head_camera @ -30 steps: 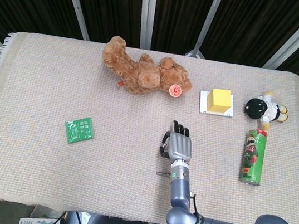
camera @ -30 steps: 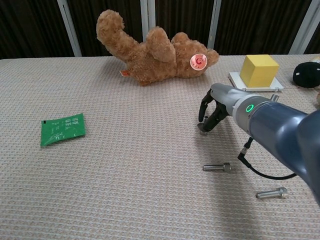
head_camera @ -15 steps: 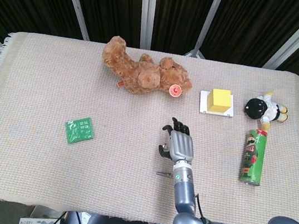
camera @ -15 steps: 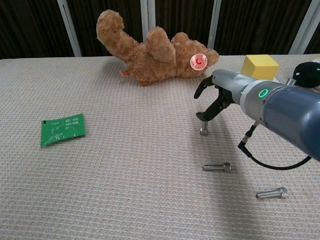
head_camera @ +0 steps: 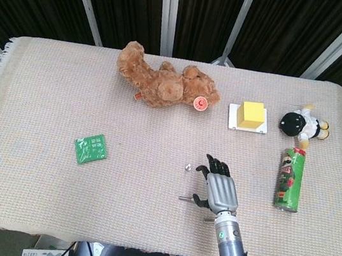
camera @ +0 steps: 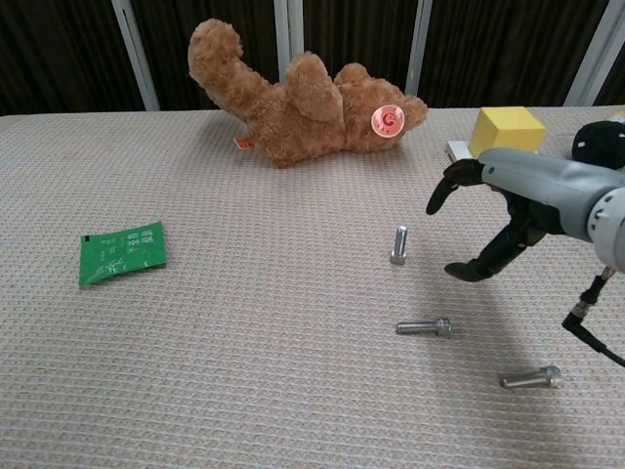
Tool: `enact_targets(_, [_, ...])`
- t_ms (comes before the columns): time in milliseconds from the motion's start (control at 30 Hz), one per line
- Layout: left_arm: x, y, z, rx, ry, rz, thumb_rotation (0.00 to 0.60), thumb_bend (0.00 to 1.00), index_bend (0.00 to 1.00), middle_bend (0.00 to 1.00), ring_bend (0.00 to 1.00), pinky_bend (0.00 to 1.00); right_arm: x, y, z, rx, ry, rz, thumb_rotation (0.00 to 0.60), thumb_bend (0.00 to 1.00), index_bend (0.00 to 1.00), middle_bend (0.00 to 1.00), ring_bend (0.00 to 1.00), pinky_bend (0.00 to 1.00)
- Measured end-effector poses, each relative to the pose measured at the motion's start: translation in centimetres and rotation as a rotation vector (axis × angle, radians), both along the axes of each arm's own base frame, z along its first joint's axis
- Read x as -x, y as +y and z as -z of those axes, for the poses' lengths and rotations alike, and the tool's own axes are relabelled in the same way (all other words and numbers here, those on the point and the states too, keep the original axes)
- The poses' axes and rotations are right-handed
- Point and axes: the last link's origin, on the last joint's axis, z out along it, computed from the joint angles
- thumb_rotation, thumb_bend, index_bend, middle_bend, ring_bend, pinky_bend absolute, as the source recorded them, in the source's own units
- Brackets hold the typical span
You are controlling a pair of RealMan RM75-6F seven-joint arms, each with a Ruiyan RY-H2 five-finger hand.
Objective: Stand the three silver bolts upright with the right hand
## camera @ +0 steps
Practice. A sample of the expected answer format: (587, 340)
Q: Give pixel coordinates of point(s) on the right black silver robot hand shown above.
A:
(537, 185)

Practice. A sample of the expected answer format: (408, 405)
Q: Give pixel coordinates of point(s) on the yellow cube block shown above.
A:
(508, 129)

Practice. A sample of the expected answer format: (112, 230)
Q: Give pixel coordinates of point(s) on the green foil sachet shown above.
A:
(122, 254)

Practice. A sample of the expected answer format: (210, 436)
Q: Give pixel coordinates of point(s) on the black headed plush doll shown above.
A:
(600, 141)

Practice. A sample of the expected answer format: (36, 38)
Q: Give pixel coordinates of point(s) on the white square base plate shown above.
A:
(459, 150)

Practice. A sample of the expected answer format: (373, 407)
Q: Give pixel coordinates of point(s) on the grey aluminium partition post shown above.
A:
(595, 54)
(137, 58)
(419, 49)
(289, 34)

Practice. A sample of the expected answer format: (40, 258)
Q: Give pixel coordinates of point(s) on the beige woven tablecloth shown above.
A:
(244, 366)

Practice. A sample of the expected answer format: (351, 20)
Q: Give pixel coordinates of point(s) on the steel bolt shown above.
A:
(529, 378)
(399, 244)
(420, 326)

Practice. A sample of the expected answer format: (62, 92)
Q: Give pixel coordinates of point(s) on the brown plush teddy bear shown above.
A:
(293, 122)

